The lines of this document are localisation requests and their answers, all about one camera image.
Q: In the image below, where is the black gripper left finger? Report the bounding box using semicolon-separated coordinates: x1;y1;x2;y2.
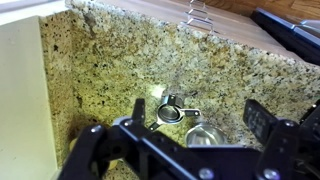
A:
132;99;145;124

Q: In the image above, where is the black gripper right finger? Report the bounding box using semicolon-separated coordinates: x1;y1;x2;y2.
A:
243;99;278;145

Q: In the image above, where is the small metal measuring cup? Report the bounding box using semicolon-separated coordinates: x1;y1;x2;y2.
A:
148;94;201;131

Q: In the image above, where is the large metal pot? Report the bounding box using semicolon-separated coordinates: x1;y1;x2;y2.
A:
185;123;227;147

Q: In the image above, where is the black stove range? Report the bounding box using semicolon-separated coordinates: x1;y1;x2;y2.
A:
250;8;320;65

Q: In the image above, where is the metal cabinet drawer handle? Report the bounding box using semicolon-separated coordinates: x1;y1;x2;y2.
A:
182;0;213;32

